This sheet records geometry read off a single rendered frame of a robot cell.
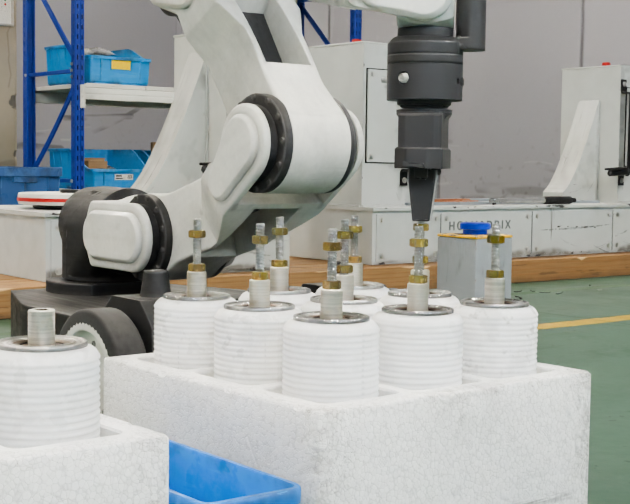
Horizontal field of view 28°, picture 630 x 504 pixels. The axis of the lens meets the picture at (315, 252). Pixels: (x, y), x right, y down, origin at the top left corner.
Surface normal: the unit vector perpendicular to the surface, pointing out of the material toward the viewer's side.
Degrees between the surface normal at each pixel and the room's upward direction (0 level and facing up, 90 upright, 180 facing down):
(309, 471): 90
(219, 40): 112
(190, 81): 69
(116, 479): 90
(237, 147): 90
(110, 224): 90
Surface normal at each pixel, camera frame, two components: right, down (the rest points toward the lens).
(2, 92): 0.61, 0.07
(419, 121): -0.21, 0.07
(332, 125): 0.58, -0.30
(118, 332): 0.40, -0.69
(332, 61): -0.79, 0.04
